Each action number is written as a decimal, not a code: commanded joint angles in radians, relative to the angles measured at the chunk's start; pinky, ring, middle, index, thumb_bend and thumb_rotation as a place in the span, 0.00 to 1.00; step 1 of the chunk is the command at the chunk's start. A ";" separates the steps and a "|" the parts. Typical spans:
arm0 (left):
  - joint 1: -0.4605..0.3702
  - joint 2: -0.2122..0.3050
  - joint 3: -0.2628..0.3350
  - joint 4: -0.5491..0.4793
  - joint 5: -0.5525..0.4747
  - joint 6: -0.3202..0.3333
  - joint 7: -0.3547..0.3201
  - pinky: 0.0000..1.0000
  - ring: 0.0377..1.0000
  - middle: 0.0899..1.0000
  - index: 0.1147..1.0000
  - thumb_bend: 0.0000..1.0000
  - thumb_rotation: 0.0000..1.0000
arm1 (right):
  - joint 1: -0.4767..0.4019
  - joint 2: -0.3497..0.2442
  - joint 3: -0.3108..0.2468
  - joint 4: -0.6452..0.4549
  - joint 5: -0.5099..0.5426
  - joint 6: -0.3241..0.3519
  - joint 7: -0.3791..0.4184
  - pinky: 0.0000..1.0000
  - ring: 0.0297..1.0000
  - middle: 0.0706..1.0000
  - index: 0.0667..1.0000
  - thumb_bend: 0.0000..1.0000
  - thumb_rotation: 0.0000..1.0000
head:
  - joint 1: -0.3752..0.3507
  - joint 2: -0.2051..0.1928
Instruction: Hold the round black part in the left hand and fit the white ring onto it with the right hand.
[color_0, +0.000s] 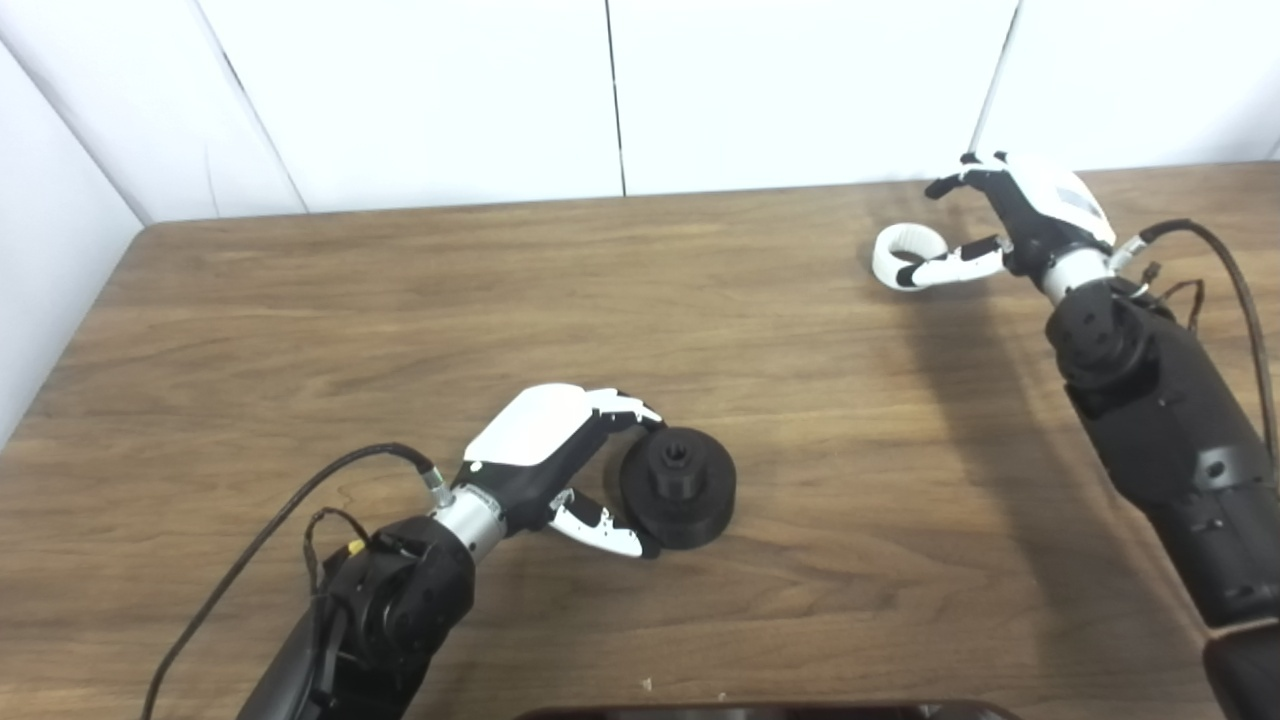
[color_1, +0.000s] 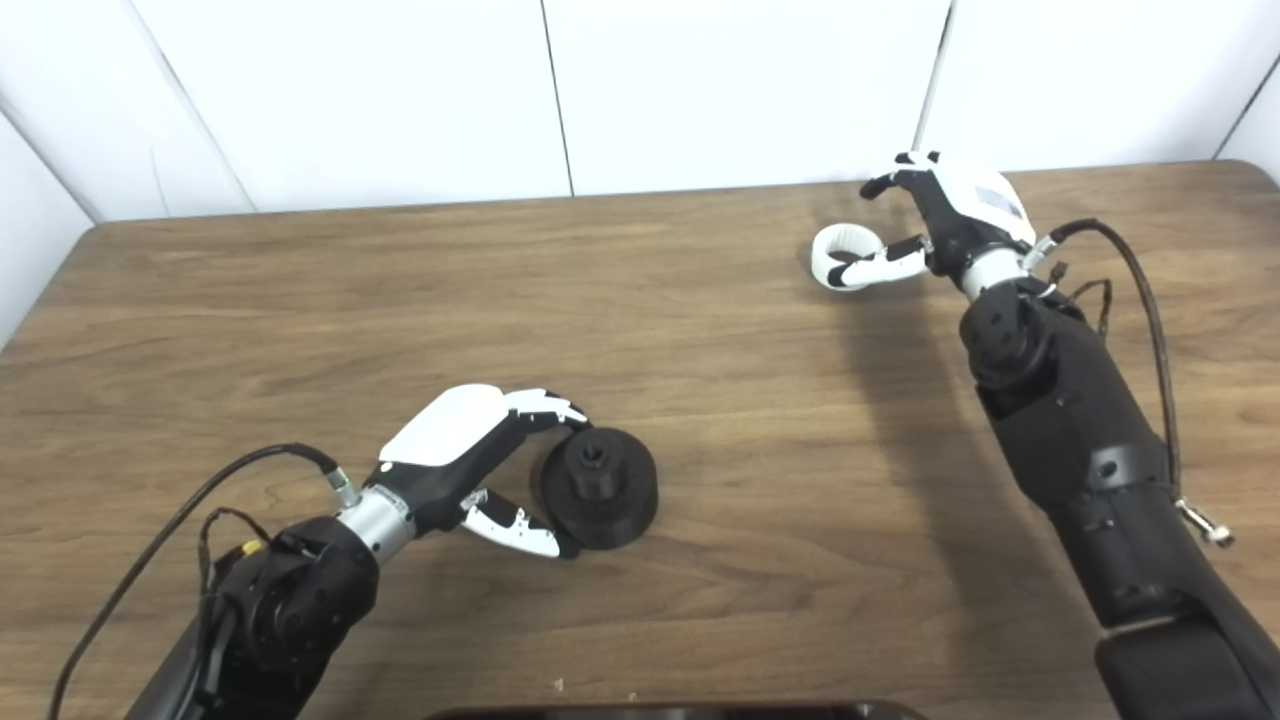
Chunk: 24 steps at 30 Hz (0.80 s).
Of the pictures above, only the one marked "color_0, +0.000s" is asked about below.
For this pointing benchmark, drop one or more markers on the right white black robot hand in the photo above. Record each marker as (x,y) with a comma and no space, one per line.
(1050,215)

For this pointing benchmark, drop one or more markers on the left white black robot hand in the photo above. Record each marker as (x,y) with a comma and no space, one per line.
(530,430)

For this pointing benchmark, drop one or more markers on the round black stepped part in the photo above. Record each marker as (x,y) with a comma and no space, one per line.
(690,500)

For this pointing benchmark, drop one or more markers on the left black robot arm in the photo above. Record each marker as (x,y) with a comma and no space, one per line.
(400,610)

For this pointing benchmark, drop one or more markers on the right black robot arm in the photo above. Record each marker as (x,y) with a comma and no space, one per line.
(1170,420)

